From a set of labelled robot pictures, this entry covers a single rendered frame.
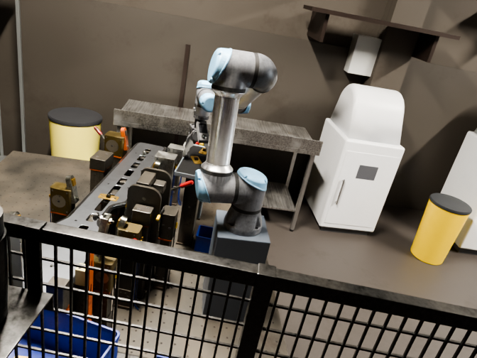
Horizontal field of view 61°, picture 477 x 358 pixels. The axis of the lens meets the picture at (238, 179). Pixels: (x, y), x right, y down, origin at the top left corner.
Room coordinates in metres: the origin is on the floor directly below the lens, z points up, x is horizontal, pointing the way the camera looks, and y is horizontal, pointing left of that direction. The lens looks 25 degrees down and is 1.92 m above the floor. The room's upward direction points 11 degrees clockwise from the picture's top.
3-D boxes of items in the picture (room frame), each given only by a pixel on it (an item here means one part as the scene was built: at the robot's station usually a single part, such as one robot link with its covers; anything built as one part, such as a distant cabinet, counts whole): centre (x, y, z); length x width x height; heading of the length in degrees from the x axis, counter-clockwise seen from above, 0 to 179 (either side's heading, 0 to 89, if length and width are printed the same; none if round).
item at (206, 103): (1.69, 0.18, 1.47); 0.11 x 0.11 x 0.08; 18
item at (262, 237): (1.36, -0.05, 0.90); 0.20 x 0.20 x 0.40; 9
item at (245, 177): (1.36, -0.04, 1.27); 0.13 x 0.12 x 0.14; 108
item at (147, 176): (1.43, 0.34, 0.94); 0.18 x 0.13 x 0.49; 0
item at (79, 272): (0.99, 0.42, 0.88); 0.04 x 0.04 x 0.37; 0
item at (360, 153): (3.68, -1.05, 0.68); 0.65 x 0.55 x 1.35; 10
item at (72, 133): (3.29, 1.49, 0.34); 0.44 x 0.43 x 0.69; 99
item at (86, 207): (1.55, 0.55, 1.00); 1.38 x 0.22 x 0.02; 0
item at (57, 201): (1.47, 0.73, 0.87); 0.12 x 0.07 x 0.35; 90
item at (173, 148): (2.12, 0.36, 0.88); 0.12 x 0.07 x 0.36; 90
